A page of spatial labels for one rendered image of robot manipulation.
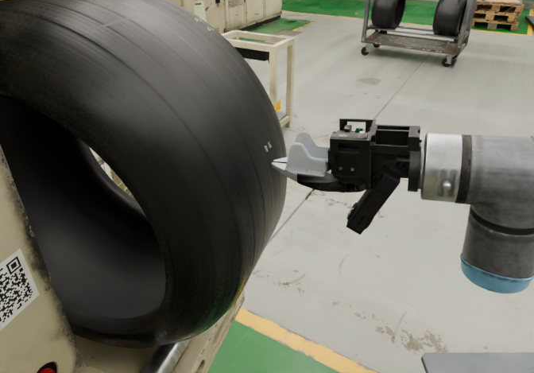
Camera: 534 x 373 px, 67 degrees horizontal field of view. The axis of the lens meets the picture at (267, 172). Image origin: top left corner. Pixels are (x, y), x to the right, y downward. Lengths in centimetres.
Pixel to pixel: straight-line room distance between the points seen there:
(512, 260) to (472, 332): 157
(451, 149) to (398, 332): 157
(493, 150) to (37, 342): 61
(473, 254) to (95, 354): 75
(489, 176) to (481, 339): 166
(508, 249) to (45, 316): 59
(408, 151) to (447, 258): 197
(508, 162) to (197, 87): 38
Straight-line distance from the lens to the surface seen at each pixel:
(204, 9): 556
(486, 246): 61
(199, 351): 87
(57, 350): 66
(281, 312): 203
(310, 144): 61
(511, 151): 55
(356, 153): 54
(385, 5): 596
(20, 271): 55
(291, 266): 224
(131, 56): 51
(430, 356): 125
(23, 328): 59
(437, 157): 54
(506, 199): 56
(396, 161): 56
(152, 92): 48
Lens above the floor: 157
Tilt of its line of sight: 31 degrees down
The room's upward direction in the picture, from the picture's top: straight up
